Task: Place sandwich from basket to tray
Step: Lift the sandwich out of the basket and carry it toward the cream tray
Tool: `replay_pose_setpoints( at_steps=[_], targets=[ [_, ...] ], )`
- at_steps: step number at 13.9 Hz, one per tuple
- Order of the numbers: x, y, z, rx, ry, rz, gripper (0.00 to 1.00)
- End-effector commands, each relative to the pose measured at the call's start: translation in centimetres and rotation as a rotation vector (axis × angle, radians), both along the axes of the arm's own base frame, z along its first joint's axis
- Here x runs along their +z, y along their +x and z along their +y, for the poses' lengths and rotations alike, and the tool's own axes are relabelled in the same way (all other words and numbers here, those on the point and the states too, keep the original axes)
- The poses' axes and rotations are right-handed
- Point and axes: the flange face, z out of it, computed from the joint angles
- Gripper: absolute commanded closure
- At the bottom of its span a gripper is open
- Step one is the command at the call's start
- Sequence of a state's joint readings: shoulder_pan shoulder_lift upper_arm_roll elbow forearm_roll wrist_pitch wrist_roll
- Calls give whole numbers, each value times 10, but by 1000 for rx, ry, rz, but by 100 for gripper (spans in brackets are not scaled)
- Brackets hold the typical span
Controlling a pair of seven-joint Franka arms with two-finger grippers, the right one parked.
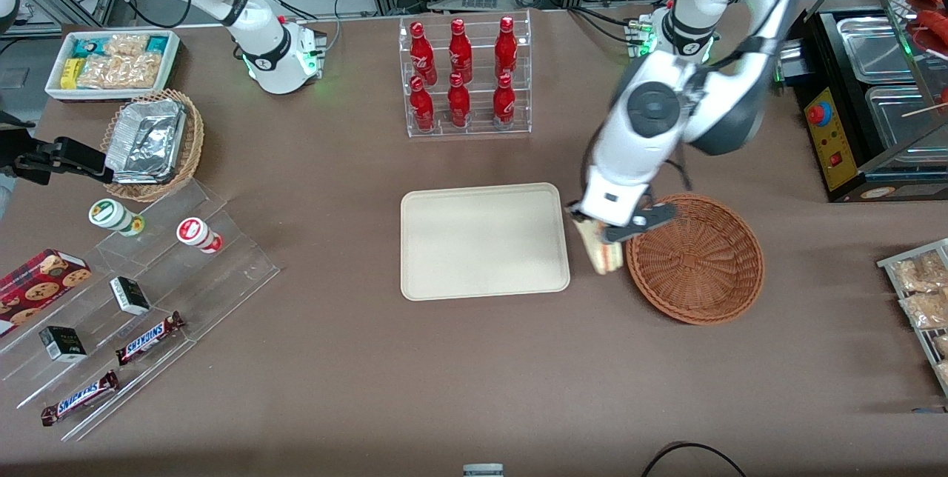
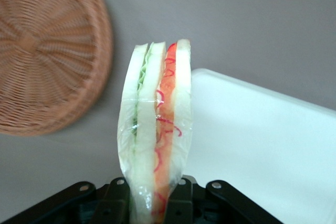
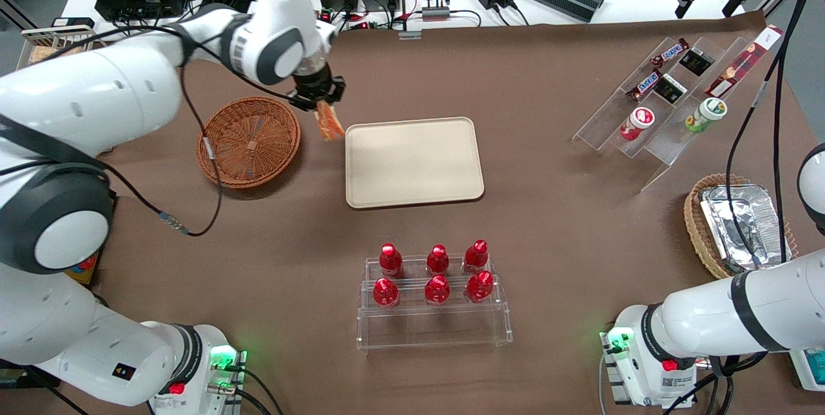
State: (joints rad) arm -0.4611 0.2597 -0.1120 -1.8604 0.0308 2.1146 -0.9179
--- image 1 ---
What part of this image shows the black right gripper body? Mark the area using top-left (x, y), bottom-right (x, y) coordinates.
top-left (0, 136), bottom-right (54, 184)

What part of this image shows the triangle sandwich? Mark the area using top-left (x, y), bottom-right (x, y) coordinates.
top-left (569, 203), bottom-right (624, 276)

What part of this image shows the brown wicker basket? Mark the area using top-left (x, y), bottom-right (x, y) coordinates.
top-left (626, 193), bottom-right (764, 325)

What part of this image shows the light wicker basket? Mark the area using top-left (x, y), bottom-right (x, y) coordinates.
top-left (100, 90), bottom-right (204, 202)

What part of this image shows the beige plastic tray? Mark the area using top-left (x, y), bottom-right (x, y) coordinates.
top-left (401, 182), bottom-right (571, 301)

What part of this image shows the metal snack tray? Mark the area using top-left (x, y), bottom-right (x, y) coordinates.
top-left (878, 238), bottom-right (948, 396)

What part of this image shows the green sunflower yogurt cup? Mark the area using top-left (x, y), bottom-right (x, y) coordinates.
top-left (89, 199), bottom-right (145, 237)

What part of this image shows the aluminium foil container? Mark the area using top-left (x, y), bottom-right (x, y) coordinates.
top-left (107, 162), bottom-right (178, 186)
top-left (105, 99), bottom-right (187, 180)

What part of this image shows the clear nut snack pack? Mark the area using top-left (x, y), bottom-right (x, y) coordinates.
top-left (104, 34), bottom-right (149, 57)
top-left (78, 55), bottom-right (134, 89)
top-left (126, 51), bottom-right (165, 89)

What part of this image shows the red tartan cookie box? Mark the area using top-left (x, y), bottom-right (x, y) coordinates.
top-left (0, 249), bottom-right (92, 337)

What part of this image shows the white snack bin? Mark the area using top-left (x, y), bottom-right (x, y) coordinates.
top-left (44, 30), bottom-right (181, 102)

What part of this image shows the red strawberry yogurt cup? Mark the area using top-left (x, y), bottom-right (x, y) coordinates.
top-left (176, 217), bottom-right (223, 254)

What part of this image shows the small black carton box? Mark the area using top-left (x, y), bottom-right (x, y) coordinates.
top-left (110, 276), bottom-right (151, 316)
top-left (39, 326), bottom-right (87, 363)

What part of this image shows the red cola bottle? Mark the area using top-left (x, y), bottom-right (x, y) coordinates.
top-left (448, 18), bottom-right (473, 84)
top-left (410, 76), bottom-right (435, 133)
top-left (493, 73), bottom-right (516, 130)
top-left (447, 73), bottom-right (472, 130)
top-left (410, 21), bottom-right (438, 85)
top-left (494, 16), bottom-right (518, 81)

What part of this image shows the clear acrylic bottle rack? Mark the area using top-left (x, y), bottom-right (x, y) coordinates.
top-left (398, 10), bottom-right (532, 139)

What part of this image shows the clear acrylic stepped stand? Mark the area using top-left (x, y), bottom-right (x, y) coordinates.
top-left (0, 179), bottom-right (281, 442)

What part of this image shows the black food warmer machine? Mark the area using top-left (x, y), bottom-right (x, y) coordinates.
top-left (770, 0), bottom-right (948, 202)

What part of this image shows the Snickers chocolate bar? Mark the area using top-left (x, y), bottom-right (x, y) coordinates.
top-left (41, 370), bottom-right (120, 427)
top-left (116, 312), bottom-right (186, 366)

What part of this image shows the steel food pan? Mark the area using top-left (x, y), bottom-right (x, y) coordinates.
top-left (865, 84), bottom-right (948, 150)
top-left (837, 16), bottom-right (923, 85)

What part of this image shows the black floor cable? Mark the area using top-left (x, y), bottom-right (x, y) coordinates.
top-left (641, 441), bottom-right (749, 477)

